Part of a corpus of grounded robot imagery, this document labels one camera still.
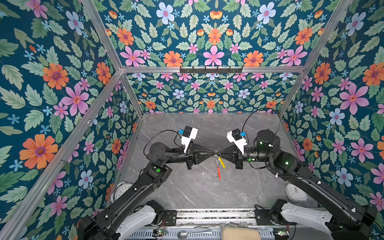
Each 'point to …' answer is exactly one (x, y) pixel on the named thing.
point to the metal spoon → (183, 234)
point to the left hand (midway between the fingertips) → (214, 156)
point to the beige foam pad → (240, 233)
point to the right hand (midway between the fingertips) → (219, 152)
